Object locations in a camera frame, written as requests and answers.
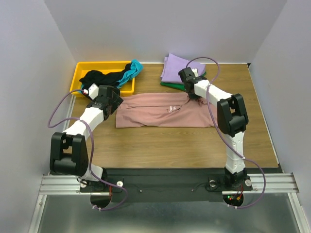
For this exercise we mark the black garment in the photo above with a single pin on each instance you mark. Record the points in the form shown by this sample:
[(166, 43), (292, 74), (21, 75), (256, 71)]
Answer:
[(97, 77)]

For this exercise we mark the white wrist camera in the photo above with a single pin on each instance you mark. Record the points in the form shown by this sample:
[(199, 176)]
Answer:
[(195, 72), (91, 92)]

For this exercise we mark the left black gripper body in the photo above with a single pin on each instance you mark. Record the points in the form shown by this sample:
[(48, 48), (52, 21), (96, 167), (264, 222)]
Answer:
[(115, 102)]

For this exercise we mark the folded lavender t-shirt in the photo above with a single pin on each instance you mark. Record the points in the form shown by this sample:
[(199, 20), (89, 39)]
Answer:
[(173, 64)]

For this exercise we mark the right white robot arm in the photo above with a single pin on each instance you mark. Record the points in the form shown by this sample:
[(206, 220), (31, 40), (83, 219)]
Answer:
[(232, 119)]

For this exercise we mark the folded green t-shirt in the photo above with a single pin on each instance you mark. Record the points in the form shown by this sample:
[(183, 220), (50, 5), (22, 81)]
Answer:
[(172, 85)]

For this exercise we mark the teal garment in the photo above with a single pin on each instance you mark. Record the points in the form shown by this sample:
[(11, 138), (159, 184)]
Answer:
[(130, 71)]

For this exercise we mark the pink t-shirt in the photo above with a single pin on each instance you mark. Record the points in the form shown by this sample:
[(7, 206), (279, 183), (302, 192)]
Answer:
[(175, 110)]

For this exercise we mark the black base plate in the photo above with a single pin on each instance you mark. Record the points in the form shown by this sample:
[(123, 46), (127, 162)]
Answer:
[(166, 185)]

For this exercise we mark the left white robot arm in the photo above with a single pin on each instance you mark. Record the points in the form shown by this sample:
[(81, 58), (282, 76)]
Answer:
[(69, 153)]

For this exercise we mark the aluminium rail frame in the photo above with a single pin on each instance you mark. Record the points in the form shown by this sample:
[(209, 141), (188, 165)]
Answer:
[(170, 148)]

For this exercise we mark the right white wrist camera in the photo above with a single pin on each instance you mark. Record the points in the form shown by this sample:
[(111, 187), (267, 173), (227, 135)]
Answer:
[(195, 72)]

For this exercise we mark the yellow plastic bin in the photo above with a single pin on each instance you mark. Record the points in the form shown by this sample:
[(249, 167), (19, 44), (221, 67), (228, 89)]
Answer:
[(104, 67)]

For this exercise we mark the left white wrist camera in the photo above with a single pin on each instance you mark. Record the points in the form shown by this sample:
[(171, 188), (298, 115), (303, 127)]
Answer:
[(91, 92)]

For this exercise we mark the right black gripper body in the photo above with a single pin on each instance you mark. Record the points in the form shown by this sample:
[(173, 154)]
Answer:
[(192, 94)]

